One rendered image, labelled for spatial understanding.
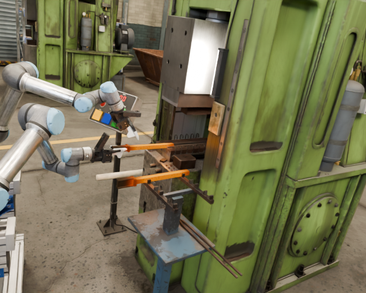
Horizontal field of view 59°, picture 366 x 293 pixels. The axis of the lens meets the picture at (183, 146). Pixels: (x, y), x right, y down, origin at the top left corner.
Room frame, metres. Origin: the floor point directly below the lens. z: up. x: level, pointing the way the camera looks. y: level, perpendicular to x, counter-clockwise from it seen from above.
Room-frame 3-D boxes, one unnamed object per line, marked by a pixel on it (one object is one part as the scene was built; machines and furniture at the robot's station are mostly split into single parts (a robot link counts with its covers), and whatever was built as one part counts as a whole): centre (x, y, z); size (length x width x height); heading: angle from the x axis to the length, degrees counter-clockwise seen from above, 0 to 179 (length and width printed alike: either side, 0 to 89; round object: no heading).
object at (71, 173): (1.58, 0.60, 0.89); 0.11 x 0.08 x 0.11; 72
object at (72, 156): (1.58, 0.59, 0.98); 0.11 x 0.08 x 0.09; 125
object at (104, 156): (1.67, 0.45, 0.98); 0.12 x 0.08 x 0.09; 125
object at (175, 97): (2.05, -0.05, 1.32); 0.42 x 0.20 x 0.10; 125
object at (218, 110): (1.74, -0.16, 1.27); 0.09 x 0.02 x 0.17; 35
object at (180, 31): (2.01, -0.07, 1.56); 0.42 x 0.39 x 0.40; 125
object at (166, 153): (2.05, -0.05, 0.96); 0.42 x 0.20 x 0.09; 125
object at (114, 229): (2.34, 0.51, 0.05); 0.22 x 0.22 x 0.09; 35
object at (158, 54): (9.14, 0.80, 0.43); 1.89 x 1.20 x 0.85; 41
